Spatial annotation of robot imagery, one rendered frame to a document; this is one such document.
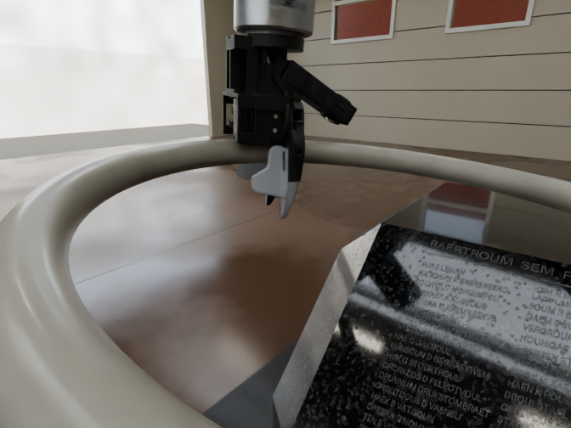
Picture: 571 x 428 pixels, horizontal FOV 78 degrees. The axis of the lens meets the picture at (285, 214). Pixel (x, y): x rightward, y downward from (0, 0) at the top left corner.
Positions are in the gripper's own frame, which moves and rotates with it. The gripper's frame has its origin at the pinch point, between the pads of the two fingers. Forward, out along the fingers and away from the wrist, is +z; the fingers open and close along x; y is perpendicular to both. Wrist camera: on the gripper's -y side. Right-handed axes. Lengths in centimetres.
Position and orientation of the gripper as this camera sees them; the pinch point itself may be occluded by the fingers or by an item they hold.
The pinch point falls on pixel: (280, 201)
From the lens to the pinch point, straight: 48.3
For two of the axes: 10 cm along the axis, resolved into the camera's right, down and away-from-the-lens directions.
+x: 3.8, 3.4, -8.6
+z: -0.6, 9.4, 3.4
